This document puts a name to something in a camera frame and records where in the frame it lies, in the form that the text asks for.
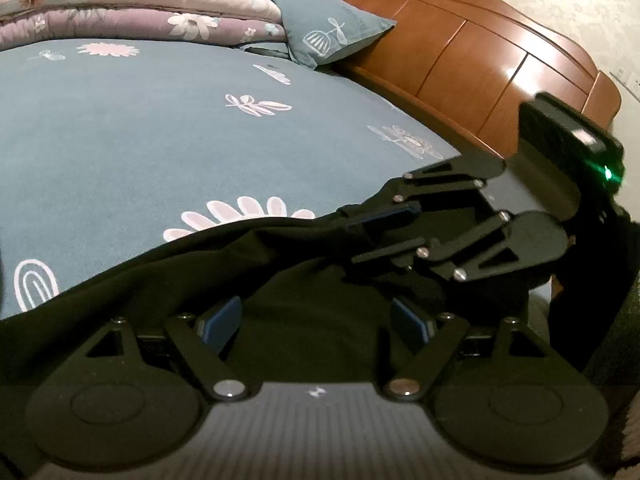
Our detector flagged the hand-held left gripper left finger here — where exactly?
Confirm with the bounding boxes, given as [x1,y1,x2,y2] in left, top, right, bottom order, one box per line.
[85,296,248,402]

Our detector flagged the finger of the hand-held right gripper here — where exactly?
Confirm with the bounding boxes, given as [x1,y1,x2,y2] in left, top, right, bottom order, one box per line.
[345,156,506,233]
[351,210,523,285]

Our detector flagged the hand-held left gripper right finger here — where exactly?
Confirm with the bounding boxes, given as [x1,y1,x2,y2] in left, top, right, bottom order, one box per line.
[384,296,551,403]

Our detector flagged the black drawstring shorts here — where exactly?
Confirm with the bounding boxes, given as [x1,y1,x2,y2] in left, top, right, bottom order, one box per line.
[0,195,551,411]

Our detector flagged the wooden headboard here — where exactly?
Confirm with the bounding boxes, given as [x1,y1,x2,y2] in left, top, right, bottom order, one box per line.
[274,0,622,161]

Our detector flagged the blue printed bed sheet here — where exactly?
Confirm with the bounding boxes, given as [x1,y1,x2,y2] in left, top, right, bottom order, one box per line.
[0,35,463,321]

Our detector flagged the blue printed pillow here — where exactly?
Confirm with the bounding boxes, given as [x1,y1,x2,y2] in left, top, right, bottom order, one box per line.
[237,0,398,71]

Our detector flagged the folded floral quilt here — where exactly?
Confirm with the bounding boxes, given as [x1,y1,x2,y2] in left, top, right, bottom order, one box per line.
[0,0,288,52]

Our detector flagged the white wall socket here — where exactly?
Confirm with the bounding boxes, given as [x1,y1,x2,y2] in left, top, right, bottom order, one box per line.
[611,67,640,92]

